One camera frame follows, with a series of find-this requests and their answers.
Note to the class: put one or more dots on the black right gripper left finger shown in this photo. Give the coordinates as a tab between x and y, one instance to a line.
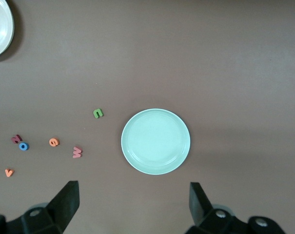
64	207

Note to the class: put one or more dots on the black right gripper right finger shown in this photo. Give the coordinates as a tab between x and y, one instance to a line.
199	207

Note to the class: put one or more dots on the pink foam letter w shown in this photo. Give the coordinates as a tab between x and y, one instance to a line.
77	152

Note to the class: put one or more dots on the orange foam letter e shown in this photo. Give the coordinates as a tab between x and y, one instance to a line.
52	143

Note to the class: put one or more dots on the green foam letter u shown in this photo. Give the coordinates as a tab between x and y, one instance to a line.
95	115

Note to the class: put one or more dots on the orange foam letter v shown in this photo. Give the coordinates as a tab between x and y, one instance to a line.
8	173

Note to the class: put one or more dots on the blue foam letter o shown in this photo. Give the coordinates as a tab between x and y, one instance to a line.
21	148

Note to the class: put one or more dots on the green plate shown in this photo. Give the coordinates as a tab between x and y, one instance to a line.
155	141

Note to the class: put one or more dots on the maroon foam letter z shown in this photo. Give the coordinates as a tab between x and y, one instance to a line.
15	139

